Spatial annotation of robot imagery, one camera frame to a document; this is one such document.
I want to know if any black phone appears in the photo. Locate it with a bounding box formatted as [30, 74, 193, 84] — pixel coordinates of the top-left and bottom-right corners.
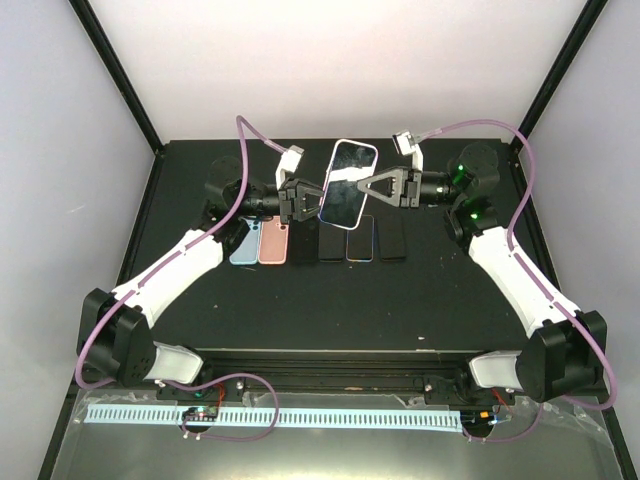
[289, 218, 319, 265]

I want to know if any black phone case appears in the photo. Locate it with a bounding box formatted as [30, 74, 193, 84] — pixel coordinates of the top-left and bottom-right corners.
[318, 223, 346, 262]

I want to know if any pink cased phone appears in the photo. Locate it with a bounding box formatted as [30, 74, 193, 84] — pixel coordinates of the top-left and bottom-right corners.
[319, 139, 378, 230]
[346, 215, 375, 263]

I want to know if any blue cased phone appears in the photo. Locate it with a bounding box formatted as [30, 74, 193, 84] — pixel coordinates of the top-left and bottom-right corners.
[377, 215, 407, 262]

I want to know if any pink phone case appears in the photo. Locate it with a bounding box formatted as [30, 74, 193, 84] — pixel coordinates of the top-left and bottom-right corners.
[258, 216, 289, 265]

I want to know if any blue phone case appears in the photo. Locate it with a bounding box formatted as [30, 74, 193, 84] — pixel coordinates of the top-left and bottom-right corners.
[229, 218, 262, 266]

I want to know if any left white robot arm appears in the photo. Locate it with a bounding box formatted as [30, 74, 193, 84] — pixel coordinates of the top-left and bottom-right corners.
[74, 156, 323, 399]

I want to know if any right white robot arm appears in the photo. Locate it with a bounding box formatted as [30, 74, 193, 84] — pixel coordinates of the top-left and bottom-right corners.
[357, 142, 607, 403]

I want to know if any left small circuit board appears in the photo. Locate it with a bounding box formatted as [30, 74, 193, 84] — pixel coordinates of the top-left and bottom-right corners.
[181, 406, 219, 423]

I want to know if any small circuit board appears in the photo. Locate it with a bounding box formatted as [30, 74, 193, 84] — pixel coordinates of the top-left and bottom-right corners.
[460, 410, 505, 426]
[181, 406, 219, 423]

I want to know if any right small circuit board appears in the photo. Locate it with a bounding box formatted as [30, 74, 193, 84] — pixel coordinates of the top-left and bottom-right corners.
[460, 410, 505, 426]

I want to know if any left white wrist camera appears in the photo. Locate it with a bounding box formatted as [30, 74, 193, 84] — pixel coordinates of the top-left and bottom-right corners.
[275, 145, 304, 189]

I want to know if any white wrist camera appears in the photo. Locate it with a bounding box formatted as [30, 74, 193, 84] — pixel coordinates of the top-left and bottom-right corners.
[392, 130, 424, 171]
[275, 145, 304, 189]

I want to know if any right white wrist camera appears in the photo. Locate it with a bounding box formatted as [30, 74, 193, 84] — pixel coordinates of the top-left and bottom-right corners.
[392, 130, 424, 171]

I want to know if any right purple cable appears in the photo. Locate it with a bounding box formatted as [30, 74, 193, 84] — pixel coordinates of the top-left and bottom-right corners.
[417, 118, 619, 411]

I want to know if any purple cable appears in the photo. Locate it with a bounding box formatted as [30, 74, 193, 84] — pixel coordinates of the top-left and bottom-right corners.
[73, 115, 294, 390]
[417, 118, 619, 411]

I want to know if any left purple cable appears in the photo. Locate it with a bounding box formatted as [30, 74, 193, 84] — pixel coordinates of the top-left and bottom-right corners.
[73, 115, 294, 390]

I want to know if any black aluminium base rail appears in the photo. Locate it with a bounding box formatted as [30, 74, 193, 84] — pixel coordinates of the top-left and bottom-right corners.
[187, 350, 515, 406]

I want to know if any left black frame post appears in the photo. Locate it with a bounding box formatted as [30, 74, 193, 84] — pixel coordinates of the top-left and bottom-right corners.
[68, 0, 165, 155]

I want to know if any black frame post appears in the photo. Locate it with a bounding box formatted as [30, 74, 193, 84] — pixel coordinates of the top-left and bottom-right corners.
[519, 0, 608, 140]
[68, 0, 165, 155]

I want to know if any right black frame post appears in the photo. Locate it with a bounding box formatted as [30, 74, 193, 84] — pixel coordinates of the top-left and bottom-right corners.
[519, 0, 608, 140]

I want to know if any white slotted cable duct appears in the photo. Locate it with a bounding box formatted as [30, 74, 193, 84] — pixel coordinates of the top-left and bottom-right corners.
[84, 404, 462, 433]

